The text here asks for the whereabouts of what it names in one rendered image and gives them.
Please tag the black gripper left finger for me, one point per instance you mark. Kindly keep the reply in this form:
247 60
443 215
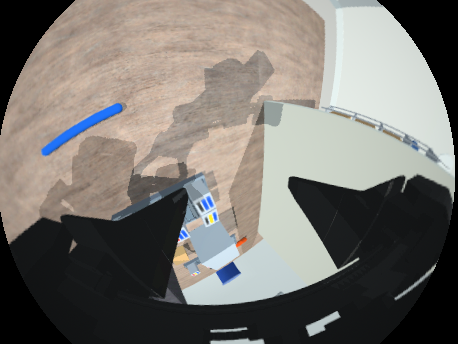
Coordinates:
142 243

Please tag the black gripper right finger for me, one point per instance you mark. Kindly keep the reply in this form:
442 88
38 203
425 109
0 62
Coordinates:
342 217

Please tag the orange-handled screwdriver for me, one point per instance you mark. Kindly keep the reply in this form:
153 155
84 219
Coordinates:
241 242

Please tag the tan cardboard box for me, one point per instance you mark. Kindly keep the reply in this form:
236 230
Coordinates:
180 256

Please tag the blue rod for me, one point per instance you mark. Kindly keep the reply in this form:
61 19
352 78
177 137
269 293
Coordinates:
67 135

